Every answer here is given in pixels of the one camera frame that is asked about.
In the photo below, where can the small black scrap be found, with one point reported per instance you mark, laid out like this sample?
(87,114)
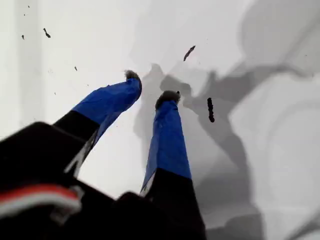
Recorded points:
(210,110)
(46,33)
(189,53)

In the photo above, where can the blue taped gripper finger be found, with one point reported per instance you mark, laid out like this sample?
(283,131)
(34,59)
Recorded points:
(110,102)
(170,145)

